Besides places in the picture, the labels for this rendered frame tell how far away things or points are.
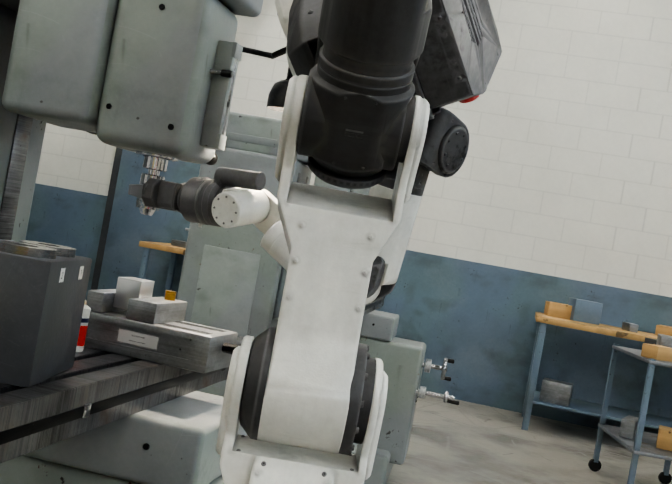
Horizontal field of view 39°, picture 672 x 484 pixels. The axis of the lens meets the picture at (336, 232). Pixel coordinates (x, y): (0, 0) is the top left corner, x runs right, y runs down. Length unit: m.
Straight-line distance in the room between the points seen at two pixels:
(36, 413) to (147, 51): 0.75
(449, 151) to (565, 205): 6.73
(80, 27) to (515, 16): 6.89
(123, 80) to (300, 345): 0.84
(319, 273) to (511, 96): 7.27
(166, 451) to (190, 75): 0.69
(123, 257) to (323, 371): 7.85
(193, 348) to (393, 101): 0.82
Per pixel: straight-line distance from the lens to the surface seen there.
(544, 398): 7.56
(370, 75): 1.10
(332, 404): 1.15
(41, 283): 1.43
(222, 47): 1.87
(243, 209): 1.70
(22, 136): 2.17
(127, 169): 9.00
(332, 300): 1.16
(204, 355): 1.78
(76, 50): 1.87
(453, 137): 1.56
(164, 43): 1.82
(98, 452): 1.78
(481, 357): 8.28
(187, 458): 1.71
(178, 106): 1.79
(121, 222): 8.99
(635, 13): 8.58
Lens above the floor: 1.22
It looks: level
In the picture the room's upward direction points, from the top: 10 degrees clockwise
